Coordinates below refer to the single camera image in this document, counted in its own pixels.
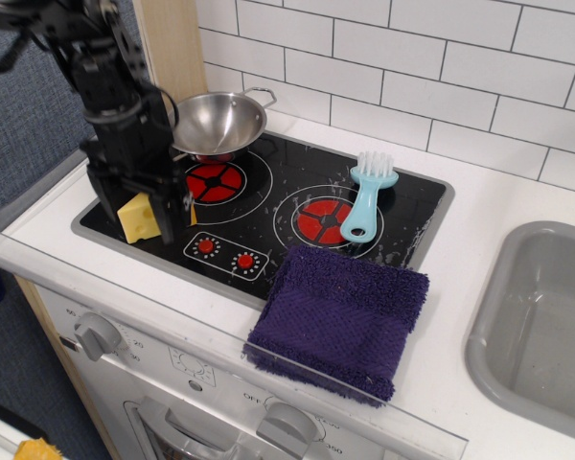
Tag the wooden side post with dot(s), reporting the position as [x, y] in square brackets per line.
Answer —
[172, 46]

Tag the grey left oven knob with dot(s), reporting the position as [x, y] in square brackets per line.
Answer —
[96, 335]

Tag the stainless steel pot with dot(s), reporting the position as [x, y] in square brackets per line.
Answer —
[215, 127]

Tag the yellow toy cheese wedge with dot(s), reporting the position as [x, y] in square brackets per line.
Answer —
[139, 222]

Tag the black toy stovetop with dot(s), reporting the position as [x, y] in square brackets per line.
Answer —
[277, 195]

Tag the grey toy sink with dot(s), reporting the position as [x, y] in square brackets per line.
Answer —
[520, 352]

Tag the light blue dish brush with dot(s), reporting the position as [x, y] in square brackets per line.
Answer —
[373, 172]

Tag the yellow black object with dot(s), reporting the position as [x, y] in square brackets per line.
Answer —
[32, 450]

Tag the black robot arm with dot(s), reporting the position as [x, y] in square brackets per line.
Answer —
[87, 39]

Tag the grey right oven knob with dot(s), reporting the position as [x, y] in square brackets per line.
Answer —
[288, 429]

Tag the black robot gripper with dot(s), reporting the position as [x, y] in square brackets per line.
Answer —
[132, 154]

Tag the purple folded towel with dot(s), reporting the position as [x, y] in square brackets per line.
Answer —
[337, 323]

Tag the grey oven knob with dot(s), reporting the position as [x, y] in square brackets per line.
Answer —
[96, 335]
[288, 429]

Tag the white toy oven front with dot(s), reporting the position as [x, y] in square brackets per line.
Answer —
[151, 400]

